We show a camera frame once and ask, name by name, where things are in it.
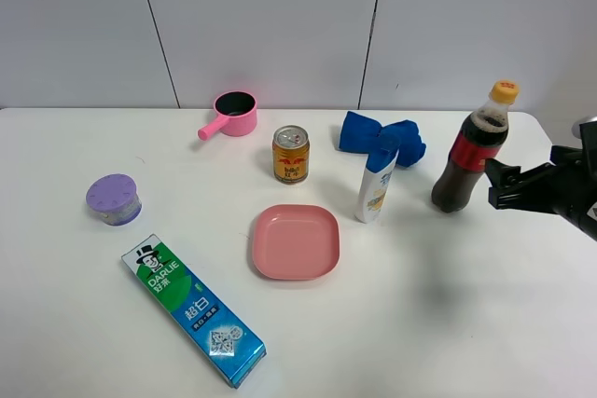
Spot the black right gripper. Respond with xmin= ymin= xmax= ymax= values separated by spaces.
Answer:
xmin=485 ymin=117 xmax=596 ymax=240

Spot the cola bottle yellow cap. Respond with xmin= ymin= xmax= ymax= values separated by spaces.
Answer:
xmin=431 ymin=79 xmax=520 ymax=213

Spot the white shampoo bottle blue cap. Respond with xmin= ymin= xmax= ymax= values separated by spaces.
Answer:
xmin=354 ymin=134 xmax=400 ymax=224

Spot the blue folded cloth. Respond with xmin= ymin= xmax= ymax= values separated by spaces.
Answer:
xmin=339 ymin=112 xmax=426 ymax=168

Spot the gold energy drink can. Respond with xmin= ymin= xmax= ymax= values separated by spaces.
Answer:
xmin=272 ymin=125 xmax=310 ymax=185

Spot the pink square plate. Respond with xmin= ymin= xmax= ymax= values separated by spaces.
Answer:
xmin=250 ymin=204 xmax=340 ymax=281

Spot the pink toy saucepan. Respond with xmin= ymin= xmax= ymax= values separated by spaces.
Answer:
xmin=198 ymin=90 xmax=257 ymax=141

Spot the green blue toothpaste box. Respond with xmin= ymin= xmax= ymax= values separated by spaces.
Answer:
xmin=121 ymin=234 xmax=267 ymax=389

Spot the purple lidded round container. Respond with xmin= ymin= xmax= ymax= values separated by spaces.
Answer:
xmin=86 ymin=173 xmax=142 ymax=226

